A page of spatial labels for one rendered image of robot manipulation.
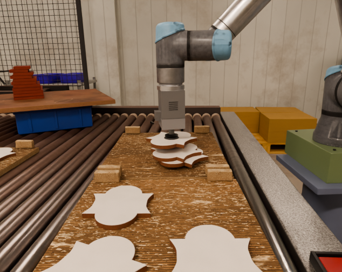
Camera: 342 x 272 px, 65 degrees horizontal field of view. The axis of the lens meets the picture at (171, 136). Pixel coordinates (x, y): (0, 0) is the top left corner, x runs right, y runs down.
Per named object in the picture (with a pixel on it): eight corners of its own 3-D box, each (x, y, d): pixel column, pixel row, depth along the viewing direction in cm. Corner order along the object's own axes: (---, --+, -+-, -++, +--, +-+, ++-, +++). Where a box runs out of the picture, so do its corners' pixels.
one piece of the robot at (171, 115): (146, 74, 76) (149, 130, 81) (149, 76, 68) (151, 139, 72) (180, 73, 78) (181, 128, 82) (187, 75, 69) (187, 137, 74)
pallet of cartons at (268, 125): (291, 135, 428) (294, 106, 415) (317, 154, 344) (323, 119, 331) (210, 135, 432) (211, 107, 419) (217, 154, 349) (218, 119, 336)
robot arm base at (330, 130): (342, 133, 93) (346, 104, 90) (382, 145, 78) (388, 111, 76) (302, 136, 91) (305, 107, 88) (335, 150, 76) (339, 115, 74)
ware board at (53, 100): (95, 91, 165) (95, 88, 164) (115, 103, 121) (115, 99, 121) (0, 97, 144) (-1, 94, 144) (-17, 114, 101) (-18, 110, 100)
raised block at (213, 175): (231, 178, 66) (231, 168, 65) (232, 182, 64) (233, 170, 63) (206, 178, 66) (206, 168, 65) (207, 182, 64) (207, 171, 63)
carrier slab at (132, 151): (211, 135, 106) (212, 131, 106) (233, 182, 67) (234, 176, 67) (123, 136, 107) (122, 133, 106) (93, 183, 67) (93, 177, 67)
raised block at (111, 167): (122, 174, 69) (122, 164, 68) (121, 177, 67) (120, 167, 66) (98, 174, 69) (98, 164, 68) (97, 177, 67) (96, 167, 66)
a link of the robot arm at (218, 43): (228, 31, 75) (189, 32, 76) (233, 26, 64) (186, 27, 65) (227, 61, 77) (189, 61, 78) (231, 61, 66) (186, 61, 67)
